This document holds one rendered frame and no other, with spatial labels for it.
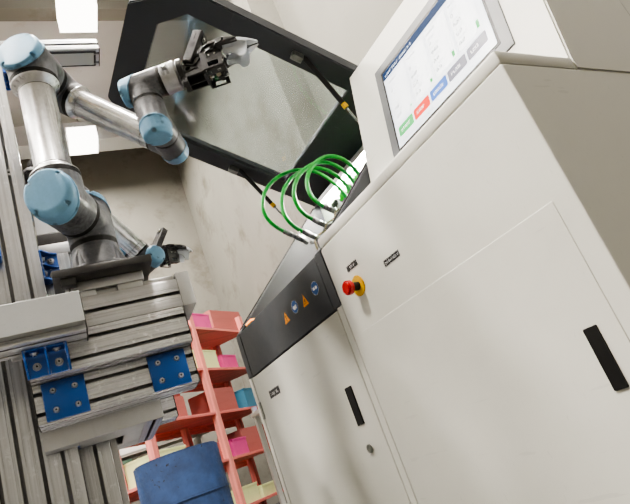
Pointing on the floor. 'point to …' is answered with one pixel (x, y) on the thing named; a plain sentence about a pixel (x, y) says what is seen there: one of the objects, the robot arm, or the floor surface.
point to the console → (514, 269)
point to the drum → (184, 477)
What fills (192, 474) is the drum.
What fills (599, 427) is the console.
